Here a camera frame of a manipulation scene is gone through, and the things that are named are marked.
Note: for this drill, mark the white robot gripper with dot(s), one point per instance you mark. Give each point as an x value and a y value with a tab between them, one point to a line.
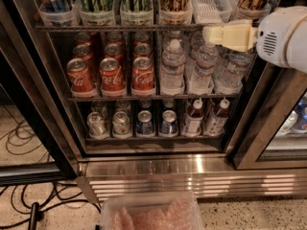
277	37

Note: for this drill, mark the white empty shelf tray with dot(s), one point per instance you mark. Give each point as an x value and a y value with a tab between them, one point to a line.
211	11

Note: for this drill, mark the fridge glass door right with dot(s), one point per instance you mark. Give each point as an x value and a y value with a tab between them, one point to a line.
270	95

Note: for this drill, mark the fridge glass door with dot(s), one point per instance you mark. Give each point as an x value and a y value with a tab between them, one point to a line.
25	53
270	95

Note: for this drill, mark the red cola can middle right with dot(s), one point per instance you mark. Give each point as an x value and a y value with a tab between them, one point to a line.
143	50

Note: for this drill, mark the red cola can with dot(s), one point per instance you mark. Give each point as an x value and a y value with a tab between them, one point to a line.
112	78
85	52
114	51
143	50
80	76
142	76

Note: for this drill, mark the red cola can front right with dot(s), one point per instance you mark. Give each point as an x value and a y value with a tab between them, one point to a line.
142	76

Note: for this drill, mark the blue can front right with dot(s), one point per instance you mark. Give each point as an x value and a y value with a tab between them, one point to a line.
168	127

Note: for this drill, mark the red cola can middle centre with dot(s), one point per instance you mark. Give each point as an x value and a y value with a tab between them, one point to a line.
114	51

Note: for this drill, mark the blue can front left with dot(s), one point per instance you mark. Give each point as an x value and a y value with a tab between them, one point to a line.
145	124

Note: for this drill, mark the red cola can front middle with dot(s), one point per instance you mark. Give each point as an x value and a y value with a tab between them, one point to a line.
112	78

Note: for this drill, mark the steel fridge base grille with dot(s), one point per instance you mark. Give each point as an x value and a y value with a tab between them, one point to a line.
205	175

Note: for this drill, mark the green can left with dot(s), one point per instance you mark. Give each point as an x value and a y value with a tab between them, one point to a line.
97	12

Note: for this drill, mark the silver can front right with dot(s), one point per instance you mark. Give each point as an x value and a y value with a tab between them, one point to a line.
121	126

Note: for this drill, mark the silver can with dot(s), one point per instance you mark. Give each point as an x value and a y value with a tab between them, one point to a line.
121	126
97	126

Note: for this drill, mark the red cola can middle left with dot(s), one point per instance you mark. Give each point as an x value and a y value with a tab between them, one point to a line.
85	52

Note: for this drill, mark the red cola can front left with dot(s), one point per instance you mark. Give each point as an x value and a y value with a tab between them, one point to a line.
80	76

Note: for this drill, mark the silver can front left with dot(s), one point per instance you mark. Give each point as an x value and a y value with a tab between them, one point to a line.
97	126

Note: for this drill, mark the blue red can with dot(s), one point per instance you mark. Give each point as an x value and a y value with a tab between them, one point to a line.
59	13

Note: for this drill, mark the fridge glass door left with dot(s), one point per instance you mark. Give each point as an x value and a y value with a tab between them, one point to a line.
25	53

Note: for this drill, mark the water bottle front right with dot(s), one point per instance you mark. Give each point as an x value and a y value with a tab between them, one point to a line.
230	69

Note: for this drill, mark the water bottle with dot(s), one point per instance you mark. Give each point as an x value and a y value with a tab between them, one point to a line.
206	59
230	69
172	68

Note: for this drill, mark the water bottle front middle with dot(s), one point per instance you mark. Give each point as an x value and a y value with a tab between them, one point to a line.
206	59

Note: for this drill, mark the water bottle front left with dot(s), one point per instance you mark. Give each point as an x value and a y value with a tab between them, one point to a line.
172	68

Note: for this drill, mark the tea bottle right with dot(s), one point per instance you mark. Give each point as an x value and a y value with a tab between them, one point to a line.
217	117

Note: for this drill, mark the tea bottle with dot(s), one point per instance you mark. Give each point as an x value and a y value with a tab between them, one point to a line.
193	118
217	117

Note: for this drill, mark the tea bottle left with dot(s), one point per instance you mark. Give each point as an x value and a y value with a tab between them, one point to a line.
193	118

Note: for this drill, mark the clear plastic bin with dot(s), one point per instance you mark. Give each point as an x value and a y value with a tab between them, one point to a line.
152	211

